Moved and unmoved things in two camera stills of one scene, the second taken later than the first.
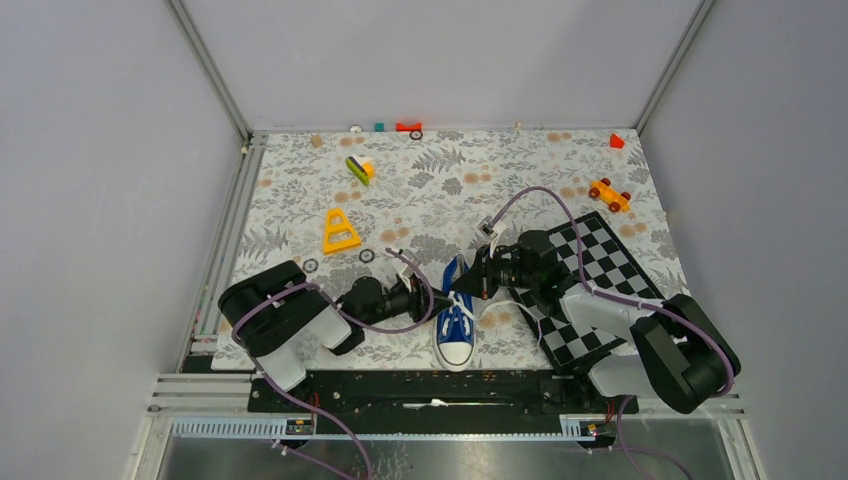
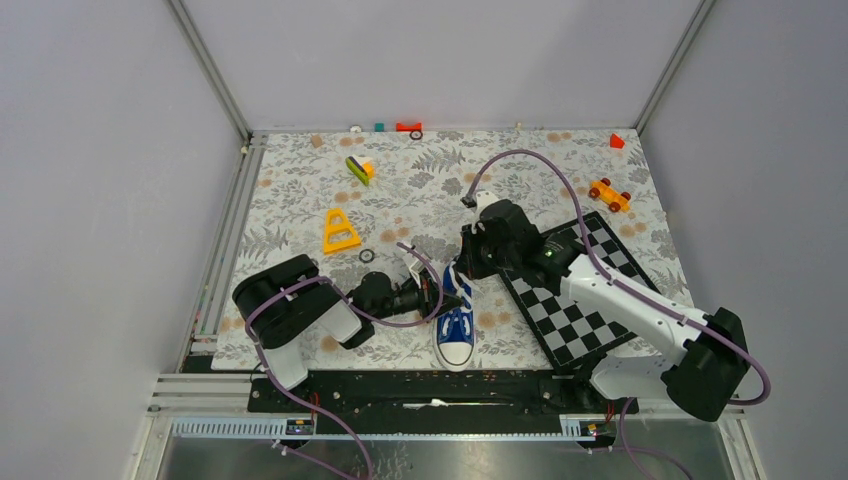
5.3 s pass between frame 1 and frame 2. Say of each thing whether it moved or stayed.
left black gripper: stayed
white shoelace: moved
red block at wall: stayed
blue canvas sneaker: stayed
